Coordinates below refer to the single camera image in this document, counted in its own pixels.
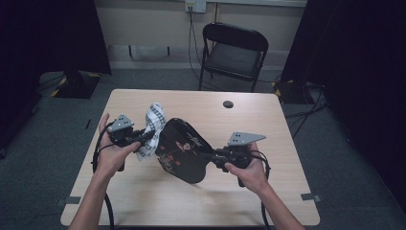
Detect right hand-held gripper cable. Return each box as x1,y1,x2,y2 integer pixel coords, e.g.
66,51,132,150
249,149,273,230

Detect white black checkered cloth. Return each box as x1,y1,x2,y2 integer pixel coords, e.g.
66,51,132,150
135,102,168,163

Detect black folding chair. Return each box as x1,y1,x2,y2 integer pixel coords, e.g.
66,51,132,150
198,22,270,94

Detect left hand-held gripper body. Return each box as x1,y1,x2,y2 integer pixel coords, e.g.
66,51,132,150
106,113,146,173

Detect black curtain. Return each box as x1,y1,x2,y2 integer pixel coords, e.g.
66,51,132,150
281,0,406,203
0,0,112,151

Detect black stand base striped tape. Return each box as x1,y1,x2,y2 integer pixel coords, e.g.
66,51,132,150
272,80,316,105
50,70,102,100

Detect person's left hand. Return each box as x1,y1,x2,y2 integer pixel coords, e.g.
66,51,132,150
95,112,142,180

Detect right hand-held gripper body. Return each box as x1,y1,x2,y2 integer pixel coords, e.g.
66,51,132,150
212,131,267,188

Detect person's right hand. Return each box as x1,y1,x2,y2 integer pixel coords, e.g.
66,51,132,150
224,142,271,196

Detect black flower-painted lacquer tray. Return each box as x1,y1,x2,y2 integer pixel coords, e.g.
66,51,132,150
154,117,214,185

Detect grey tape strip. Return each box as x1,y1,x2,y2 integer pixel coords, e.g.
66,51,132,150
55,195,82,207
300,193,322,203

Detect black wall socket cable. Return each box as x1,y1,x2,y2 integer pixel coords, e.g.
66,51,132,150
187,6,206,82

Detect hand-held gripper cable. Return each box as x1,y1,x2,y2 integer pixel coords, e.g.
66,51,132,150
91,121,116,230
249,149,273,230

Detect left hand-held gripper cable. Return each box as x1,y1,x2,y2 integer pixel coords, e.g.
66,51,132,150
91,121,116,230

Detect black floor cables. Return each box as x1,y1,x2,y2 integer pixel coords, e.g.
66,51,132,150
282,81,330,136

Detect white wall socket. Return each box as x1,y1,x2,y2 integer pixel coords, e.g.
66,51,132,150
185,0,208,14

